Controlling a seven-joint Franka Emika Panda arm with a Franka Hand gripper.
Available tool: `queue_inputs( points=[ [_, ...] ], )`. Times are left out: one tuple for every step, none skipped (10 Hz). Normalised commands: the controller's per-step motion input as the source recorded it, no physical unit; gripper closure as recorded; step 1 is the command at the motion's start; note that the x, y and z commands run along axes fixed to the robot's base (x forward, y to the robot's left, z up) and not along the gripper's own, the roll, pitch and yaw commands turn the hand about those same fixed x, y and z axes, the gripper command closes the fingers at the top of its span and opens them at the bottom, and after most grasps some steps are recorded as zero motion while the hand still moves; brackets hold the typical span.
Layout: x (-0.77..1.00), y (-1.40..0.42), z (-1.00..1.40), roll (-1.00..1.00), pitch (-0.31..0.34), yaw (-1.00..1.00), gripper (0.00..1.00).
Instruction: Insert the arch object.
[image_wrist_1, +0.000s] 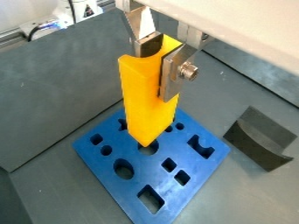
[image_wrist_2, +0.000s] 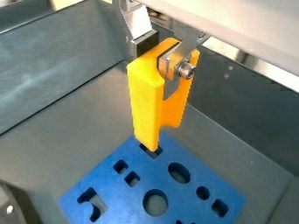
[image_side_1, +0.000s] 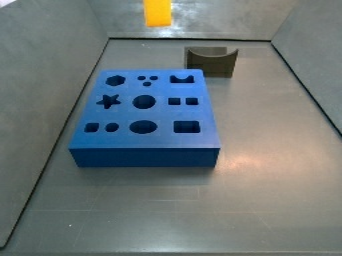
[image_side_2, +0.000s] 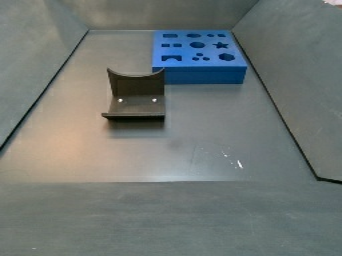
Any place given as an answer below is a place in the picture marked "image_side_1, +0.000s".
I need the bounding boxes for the blue foam shape-sorter block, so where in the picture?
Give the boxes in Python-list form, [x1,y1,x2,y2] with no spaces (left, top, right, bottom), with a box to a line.
[68,69,220,167]

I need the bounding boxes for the black curved holder stand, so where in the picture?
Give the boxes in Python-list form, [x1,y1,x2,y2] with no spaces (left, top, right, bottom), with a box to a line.
[184,46,239,78]

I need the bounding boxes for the orange arch object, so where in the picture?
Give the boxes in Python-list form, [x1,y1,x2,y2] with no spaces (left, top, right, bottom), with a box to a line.
[143,0,172,27]

